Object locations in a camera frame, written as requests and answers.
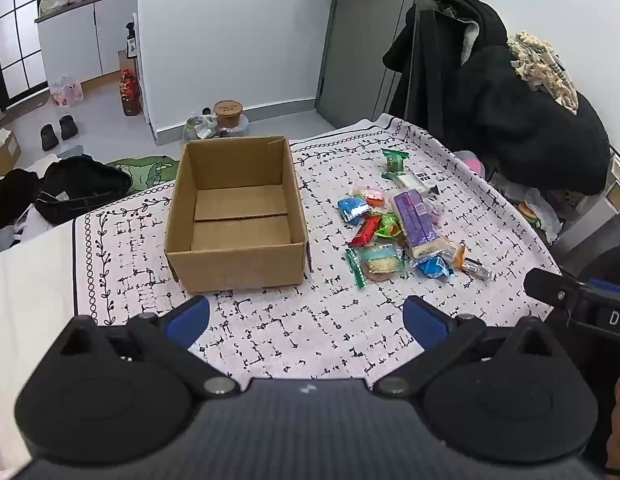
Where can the cooking oil bottle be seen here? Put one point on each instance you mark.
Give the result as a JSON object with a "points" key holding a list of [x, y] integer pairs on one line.
{"points": [[129, 95]]}

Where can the blue snack packet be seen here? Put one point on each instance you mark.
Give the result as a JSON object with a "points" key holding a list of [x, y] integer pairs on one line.
{"points": [[432, 266], [351, 207]]}

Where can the green frog rug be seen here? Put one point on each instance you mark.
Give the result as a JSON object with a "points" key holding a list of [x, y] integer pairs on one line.
{"points": [[144, 169]]}

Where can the beige knitted scarf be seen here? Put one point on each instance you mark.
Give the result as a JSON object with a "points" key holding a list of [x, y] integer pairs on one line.
{"points": [[540, 60]]}

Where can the black bag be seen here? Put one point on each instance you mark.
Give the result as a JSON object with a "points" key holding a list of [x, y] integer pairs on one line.
{"points": [[84, 185]]}

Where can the grey door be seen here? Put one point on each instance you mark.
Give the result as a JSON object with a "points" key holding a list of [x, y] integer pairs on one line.
{"points": [[360, 35]]}

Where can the clear cracker packet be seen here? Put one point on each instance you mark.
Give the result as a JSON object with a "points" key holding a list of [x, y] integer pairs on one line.
{"points": [[382, 262]]}

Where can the pink plush toy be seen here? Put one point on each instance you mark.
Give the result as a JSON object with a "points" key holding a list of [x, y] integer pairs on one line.
{"points": [[472, 163]]}

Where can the brown lidded jar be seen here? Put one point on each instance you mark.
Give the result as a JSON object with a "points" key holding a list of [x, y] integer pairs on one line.
{"points": [[228, 114]]}

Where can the black fleece coat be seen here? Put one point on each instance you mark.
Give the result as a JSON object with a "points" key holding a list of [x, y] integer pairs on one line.
{"points": [[530, 125]]}

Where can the white packet with black print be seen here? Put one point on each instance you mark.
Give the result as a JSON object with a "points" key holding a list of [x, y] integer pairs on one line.
{"points": [[410, 181]]}

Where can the patterned white blanket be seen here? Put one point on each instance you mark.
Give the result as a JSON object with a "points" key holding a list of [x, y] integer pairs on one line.
{"points": [[290, 320]]}

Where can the clear plastic bag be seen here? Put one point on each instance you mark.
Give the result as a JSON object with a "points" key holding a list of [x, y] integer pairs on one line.
{"points": [[199, 127]]}

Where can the pink plastic bag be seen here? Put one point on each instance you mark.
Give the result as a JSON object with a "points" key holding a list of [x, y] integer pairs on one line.
{"points": [[67, 91]]}

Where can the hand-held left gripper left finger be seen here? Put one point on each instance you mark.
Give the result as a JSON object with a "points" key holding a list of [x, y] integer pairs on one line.
{"points": [[189, 317]]}

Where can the black clothing pile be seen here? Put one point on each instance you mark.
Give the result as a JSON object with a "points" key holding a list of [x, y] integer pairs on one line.
{"points": [[9, 200]]}

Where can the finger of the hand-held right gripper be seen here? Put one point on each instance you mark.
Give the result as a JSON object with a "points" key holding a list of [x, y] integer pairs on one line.
{"points": [[545, 285]]}

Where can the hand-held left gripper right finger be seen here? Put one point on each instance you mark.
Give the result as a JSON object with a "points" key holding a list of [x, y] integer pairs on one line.
{"points": [[425, 322]]}

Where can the dark green snack packet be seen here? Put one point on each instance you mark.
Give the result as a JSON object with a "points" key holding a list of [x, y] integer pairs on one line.
{"points": [[394, 162]]}

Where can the brown cardboard box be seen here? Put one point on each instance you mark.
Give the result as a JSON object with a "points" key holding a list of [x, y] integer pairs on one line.
{"points": [[239, 270]]}

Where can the clear snack bar packet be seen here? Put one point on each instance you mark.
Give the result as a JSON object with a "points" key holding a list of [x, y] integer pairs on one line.
{"points": [[477, 270]]}

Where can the green striped stick packet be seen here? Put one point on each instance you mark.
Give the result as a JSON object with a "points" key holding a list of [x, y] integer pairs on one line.
{"points": [[355, 267]]}

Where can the red snack packet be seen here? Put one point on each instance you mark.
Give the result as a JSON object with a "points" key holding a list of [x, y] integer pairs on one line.
{"points": [[367, 230]]}

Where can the black framed window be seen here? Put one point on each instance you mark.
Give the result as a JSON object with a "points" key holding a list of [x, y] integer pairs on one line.
{"points": [[17, 35]]}

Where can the small orange snack packet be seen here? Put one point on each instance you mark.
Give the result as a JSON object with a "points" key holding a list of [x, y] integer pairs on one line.
{"points": [[459, 256]]}

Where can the white kitchen cabinet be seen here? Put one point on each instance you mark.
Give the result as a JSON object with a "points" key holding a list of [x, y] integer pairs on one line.
{"points": [[69, 40]]}

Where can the long purple snack packet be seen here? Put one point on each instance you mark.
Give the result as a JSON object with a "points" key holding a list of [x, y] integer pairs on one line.
{"points": [[415, 220]]}

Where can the clear packet with orange snack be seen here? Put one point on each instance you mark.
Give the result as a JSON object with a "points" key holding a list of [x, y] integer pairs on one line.
{"points": [[372, 196]]}

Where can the black spray bottle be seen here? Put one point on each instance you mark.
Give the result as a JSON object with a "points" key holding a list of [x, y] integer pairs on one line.
{"points": [[131, 42]]}

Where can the small open cardboard carton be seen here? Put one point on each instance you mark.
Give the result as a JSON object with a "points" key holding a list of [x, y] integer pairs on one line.
{"points": [[2, 152]]}

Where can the lime green snack packet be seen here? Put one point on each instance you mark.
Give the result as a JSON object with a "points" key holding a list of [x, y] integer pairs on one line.
{"points": [[388, 227]]}

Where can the black jacket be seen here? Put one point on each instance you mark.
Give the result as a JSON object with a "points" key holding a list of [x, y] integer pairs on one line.
{"points": [[430, 60]]}

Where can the burger toy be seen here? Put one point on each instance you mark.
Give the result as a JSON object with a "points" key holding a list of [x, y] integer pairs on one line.
{"points": [[532, 210]]}

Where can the black slipper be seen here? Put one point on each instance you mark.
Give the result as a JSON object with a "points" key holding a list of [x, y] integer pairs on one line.
{"points": [[68, 127], [48, 137]]}

